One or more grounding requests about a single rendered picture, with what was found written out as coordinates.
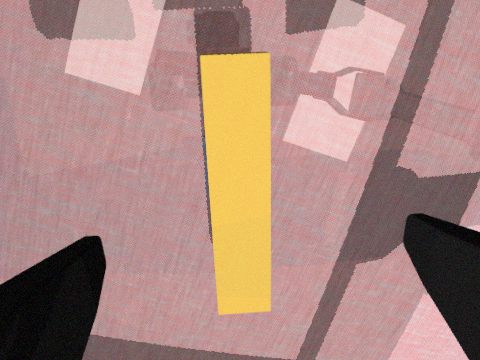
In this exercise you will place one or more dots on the yellow bar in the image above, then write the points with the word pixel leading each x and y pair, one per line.
pixel 237 127

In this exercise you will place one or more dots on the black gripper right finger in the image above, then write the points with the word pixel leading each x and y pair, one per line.
pixel 447 259

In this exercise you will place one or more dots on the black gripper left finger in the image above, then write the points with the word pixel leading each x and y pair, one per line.
pixel 47 312

